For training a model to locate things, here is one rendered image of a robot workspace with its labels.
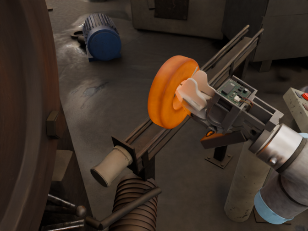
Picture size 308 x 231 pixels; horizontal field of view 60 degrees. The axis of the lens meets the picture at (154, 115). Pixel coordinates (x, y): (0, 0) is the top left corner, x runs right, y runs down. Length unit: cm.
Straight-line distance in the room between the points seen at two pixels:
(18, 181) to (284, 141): 40
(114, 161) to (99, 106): 134
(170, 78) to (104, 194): 103
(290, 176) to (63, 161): 40
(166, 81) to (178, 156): 111
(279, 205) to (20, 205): 46
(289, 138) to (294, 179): 7
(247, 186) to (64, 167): 82
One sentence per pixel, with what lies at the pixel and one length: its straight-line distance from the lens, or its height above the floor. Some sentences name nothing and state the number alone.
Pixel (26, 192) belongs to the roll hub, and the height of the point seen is 102.
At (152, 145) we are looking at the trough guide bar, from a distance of 71.
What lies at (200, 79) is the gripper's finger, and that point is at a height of 90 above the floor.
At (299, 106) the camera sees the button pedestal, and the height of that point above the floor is 61.
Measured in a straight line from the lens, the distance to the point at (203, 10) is 283.
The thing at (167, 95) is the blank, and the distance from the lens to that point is 51.
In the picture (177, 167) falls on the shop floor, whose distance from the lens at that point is 154.
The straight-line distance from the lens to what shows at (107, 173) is 64.
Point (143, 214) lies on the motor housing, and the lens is 76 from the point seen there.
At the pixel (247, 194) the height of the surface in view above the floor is 23.
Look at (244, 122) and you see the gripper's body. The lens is 50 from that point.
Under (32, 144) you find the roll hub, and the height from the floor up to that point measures 103.
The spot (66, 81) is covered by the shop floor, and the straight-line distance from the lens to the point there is 231.
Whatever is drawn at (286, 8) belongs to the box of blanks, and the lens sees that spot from 230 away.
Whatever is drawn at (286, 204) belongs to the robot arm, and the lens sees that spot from 56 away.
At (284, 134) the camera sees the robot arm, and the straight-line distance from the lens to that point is 49.
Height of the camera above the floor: 119
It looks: 40 degrees down
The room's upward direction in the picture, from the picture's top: straight up
